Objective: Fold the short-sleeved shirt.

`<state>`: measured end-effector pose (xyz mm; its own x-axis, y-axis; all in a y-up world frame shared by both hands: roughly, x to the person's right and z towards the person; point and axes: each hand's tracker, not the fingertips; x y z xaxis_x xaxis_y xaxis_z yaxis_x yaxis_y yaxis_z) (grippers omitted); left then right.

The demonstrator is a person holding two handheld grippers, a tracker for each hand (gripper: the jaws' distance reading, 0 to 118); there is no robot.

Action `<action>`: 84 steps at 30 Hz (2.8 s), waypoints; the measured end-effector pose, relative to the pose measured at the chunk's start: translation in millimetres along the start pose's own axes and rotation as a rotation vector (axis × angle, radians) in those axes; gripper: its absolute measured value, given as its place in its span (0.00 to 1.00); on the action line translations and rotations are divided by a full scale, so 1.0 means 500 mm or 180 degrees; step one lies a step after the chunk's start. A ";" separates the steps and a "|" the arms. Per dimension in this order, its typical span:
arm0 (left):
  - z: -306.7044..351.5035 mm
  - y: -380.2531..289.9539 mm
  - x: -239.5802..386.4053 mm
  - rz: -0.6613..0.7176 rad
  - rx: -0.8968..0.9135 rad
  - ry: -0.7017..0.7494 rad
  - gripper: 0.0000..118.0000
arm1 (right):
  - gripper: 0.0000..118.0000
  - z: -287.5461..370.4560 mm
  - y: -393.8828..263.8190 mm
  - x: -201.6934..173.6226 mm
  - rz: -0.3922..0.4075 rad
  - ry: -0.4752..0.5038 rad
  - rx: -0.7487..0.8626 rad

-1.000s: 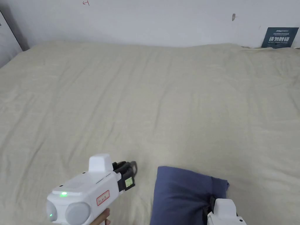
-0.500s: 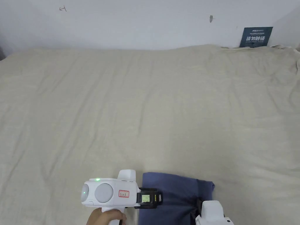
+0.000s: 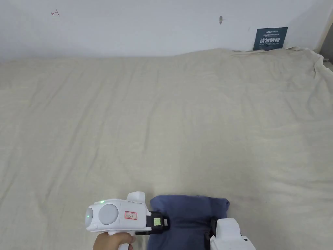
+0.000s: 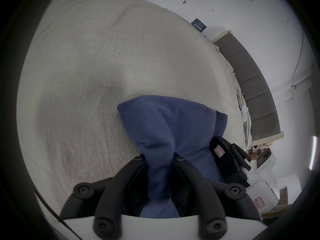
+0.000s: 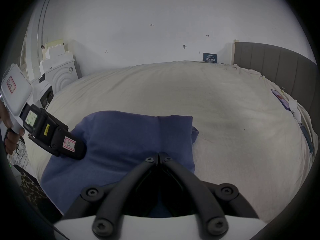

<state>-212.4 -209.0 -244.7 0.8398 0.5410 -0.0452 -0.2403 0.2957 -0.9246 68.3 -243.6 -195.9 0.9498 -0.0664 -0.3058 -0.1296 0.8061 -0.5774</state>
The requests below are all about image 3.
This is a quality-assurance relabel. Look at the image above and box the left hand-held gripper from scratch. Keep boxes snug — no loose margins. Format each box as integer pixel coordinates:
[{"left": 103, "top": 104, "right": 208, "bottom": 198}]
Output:
[{"left": 86, "top": 191, "right": 171, "bottom": 250}]

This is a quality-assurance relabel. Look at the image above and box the bed with beige sheet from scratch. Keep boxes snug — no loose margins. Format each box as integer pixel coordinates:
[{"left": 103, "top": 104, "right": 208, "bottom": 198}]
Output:
[{"left": 0, "top": 47, "right": 333, "bottom": 250}]

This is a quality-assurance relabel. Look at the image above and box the person's left hand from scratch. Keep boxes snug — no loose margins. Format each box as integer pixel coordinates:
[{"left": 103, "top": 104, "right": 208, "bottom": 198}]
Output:
[{"left": 93, "top": 231, "right": 136, "bottom": 250}]

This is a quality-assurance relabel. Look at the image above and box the dark teal wall sign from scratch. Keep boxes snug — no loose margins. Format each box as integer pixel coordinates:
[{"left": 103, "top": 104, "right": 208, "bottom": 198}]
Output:
[{"left": 252, "top": 27, "right": 288, "bottom": 51}]

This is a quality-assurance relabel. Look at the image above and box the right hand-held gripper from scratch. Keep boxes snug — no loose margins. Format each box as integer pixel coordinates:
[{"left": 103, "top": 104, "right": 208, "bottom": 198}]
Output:
[{"left": 205, "top": 217, "right": 254, "bottom": 250}]

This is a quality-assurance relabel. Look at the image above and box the dark blue shirt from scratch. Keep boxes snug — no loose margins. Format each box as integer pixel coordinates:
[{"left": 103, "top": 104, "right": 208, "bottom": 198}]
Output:
[{"left": 147, "top": 194, "right": 231, "bottom": 250}]

